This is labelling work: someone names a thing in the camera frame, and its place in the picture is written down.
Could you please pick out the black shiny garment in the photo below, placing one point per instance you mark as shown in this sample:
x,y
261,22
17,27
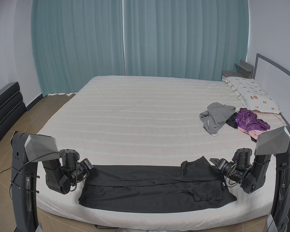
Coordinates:
x,y
232,122

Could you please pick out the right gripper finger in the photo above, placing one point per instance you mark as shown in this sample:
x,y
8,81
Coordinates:
x,y
216,165
215,160

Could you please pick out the bed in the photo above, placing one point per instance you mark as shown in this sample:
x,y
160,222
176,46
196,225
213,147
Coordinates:
x,y
136,113

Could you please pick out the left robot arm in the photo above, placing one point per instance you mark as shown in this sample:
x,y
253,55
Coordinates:
x,y
25,158

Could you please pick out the grey garment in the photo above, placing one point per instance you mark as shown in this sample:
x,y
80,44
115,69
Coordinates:
x,y
217,113

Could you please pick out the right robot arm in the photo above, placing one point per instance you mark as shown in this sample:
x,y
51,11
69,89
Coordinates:
x,y
271,140

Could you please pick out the black T-shirt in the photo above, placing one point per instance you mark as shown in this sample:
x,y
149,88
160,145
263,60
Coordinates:
x,y
147,188

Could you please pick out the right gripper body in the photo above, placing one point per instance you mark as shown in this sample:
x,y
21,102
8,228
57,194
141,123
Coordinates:
x,y
222,165

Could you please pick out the grey bedside table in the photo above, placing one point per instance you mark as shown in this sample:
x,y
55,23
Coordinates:
x,y
233,73

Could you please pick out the blue-green curtain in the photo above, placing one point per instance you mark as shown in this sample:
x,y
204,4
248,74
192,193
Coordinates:
x,y
185,38
79,45

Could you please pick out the white printed pillow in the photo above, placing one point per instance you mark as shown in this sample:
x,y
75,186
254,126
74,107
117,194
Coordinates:
x,y
251,92

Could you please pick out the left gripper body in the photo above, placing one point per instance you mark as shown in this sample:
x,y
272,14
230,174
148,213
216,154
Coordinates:
x,y
87,165

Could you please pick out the black chest of drawers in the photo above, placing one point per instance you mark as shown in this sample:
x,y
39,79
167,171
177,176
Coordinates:
x,y
11,104

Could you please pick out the pink garment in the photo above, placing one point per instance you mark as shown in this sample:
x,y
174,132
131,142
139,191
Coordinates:
x,y
252,134

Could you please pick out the purple satin garment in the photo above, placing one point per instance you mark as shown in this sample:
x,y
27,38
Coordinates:
x,y
247,119

